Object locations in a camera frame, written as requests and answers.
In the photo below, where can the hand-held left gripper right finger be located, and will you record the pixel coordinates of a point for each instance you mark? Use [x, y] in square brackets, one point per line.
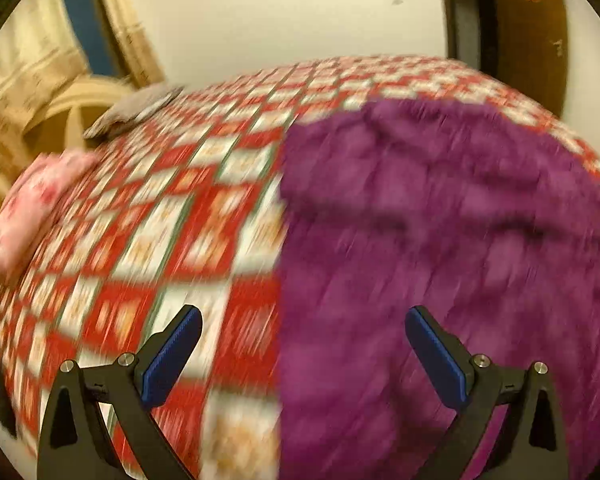
[437, 355]

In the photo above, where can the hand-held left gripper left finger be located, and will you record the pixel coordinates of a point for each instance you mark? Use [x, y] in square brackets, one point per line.
[167, 357]

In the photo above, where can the purple hooded puffer jacket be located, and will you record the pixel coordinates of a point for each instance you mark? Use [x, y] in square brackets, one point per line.
[430, 235]

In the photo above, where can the red checkered bear bedspread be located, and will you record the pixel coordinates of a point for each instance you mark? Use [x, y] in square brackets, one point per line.
[180, 210]

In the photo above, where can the pink floral folded blanket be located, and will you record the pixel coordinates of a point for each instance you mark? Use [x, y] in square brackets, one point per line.
[27, 210]

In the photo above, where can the grey striped pillow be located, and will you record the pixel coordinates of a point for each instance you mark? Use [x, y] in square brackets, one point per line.
[135, 109]

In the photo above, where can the cream wooden headboard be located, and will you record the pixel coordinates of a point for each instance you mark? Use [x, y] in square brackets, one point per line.
[45, 115]

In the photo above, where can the window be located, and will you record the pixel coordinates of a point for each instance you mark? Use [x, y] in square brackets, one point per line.
[87, 30]

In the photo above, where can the brown wooden door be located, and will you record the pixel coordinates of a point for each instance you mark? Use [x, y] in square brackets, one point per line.
[535, 30]

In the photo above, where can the narrow beige floral curtain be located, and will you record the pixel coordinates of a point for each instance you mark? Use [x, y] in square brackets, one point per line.
[127, 20]

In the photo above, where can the dark wooden door frame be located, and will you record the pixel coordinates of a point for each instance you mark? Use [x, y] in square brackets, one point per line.
[457, 10]

